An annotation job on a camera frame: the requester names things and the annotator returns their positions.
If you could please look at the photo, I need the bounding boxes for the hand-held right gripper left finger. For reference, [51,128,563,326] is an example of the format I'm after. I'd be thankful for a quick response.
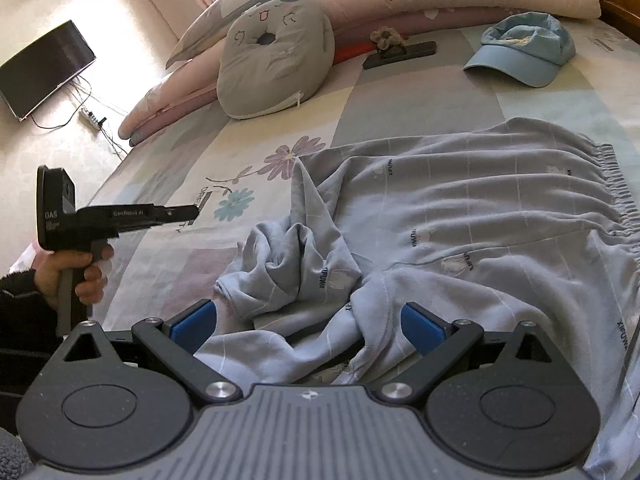
[60,300,246,407]

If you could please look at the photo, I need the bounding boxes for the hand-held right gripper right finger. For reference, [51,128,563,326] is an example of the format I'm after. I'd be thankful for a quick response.
[375,302,558,406]

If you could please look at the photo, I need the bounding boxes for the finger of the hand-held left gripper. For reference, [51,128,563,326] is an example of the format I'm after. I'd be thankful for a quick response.
[166,203,200,222]

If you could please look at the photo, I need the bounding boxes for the grey printed pants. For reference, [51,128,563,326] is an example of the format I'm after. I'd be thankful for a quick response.
[192,117,640,480]

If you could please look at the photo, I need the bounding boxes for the person's left forearm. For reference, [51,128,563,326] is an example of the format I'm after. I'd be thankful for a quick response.
[0,267,63,426]

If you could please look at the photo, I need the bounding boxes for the person's left hand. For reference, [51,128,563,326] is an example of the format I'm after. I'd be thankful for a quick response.
[32,249,115,307]

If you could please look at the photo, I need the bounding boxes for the white power strip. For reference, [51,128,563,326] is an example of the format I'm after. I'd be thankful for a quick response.
[79,108,108,133]

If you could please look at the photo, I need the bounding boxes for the black television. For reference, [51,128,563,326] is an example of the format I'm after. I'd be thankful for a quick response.
[0,20,97,123]

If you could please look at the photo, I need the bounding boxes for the grey cat face cushion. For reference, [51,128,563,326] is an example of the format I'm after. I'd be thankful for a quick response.
[217,0,336,121]

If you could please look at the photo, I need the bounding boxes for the grey patterned pillow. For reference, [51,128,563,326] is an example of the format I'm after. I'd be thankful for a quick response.
[165,0,321,68]

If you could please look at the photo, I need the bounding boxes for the red cloth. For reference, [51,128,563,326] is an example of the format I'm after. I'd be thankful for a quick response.
[332,42,376,66]

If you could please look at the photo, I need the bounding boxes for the black phone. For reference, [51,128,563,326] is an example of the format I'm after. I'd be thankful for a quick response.
[362,41,437,71]

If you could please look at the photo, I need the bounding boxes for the blue cap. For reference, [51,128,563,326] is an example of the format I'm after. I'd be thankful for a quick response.
[462,13,577,89]

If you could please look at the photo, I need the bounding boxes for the black wall cable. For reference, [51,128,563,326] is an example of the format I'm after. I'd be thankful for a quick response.
[30,75,131,161]

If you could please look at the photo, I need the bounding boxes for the fabric flower hair tie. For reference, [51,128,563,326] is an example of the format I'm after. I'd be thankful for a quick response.
[370,26,403,53]

